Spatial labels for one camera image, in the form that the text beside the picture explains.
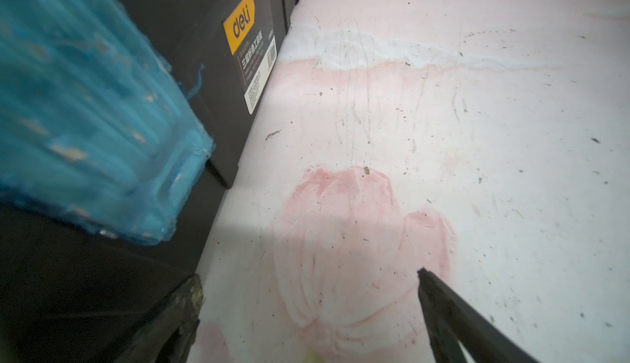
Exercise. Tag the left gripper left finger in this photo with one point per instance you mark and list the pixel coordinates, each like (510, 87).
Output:
(168, 331)

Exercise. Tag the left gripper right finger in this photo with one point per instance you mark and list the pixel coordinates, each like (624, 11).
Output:
(454, 327)

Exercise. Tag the black plastic toolbox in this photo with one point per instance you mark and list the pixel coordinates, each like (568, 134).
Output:
(122, 126)

